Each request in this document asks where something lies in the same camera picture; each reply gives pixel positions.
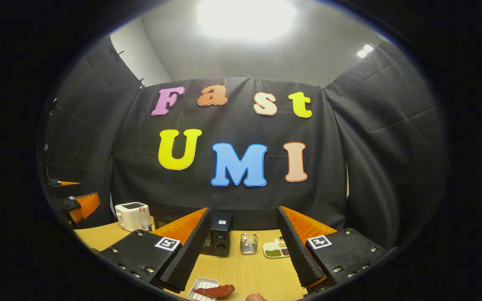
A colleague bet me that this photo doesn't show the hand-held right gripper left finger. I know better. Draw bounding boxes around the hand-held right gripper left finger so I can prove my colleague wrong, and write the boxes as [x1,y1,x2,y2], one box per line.
[99,207,212,293]

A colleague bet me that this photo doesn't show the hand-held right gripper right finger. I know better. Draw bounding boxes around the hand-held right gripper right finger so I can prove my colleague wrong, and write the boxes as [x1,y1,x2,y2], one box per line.
[277,205,389,295]

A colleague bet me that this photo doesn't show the black electric oven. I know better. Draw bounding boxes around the black electric oven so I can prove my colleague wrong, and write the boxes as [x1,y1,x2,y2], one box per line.
[154,212,234,257]

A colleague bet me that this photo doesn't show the red-brown meat piece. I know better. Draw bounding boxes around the red-brown meat piece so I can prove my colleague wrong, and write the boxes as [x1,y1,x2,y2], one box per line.
[194,284,236,298]

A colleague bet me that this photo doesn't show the white divided bean plate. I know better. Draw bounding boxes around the white divided bean plate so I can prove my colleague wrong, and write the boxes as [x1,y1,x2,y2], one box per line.
[263,238,291,258]

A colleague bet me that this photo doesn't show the white ribbed tray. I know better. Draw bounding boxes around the white ribbed tray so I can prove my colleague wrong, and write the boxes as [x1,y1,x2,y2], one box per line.
[187,278,220,301]

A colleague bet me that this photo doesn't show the white toaster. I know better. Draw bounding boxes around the white toaster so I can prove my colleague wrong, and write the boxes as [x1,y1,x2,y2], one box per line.
[115,202,153,232]

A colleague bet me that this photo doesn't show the clear plastic water bottle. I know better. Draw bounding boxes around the clear plastic water bottle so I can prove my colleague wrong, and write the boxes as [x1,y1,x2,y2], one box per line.
[139,207,153,233]

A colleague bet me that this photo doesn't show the black backdrop cloth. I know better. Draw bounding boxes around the black backdrop cloth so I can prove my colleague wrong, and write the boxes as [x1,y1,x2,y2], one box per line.
[40,33,449,251]

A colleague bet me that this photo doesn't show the large ceiling light panel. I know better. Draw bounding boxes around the large ceiling light panel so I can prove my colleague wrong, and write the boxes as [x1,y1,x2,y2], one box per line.
[197,0,298,42]

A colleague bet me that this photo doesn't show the metal wire basket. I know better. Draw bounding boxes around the metal wire basket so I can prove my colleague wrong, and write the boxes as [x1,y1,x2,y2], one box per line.
[240,233,259,255]

